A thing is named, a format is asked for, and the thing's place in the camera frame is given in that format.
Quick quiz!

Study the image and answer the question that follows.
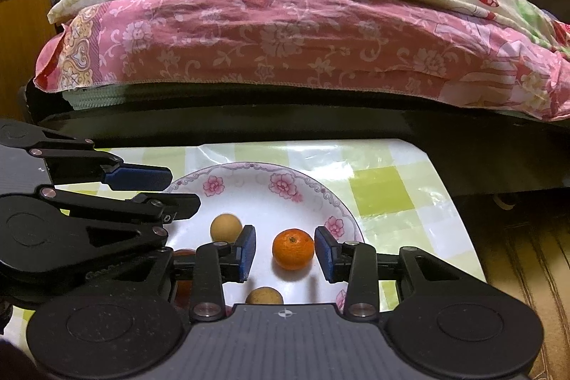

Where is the orange mandarin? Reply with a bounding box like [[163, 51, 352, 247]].
[[272, 229, 315, 271]]

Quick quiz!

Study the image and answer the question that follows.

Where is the green checkered plastic tablecloth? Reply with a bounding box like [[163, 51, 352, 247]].
[[0, 139, 487, 347]]

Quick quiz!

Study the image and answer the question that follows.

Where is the white floral plate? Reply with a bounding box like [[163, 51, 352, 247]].
[[162, 162, 367, 315]]

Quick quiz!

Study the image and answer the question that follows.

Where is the wooden cabinet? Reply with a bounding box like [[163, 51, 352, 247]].
[[0, 0, 126, 125]]

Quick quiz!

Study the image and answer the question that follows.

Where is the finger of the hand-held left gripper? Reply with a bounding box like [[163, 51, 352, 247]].
[[38, 184, 202, 250], [0, 119, 174, 192]]

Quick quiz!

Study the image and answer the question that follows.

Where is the brown longan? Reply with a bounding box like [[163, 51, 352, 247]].
[[210, 213, 244, 243], [245, 286, 285, 306]]

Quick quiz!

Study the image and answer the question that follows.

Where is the pink floral bedsheet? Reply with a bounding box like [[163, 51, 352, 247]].
[[33, 0, 570, 123]]

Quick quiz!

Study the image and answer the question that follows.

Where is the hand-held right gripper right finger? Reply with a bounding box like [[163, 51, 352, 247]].
[[314, 226, 488, 322]]

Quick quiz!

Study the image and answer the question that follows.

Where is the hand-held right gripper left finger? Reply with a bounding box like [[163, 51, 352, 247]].
[[154, 224, 258, 322]]

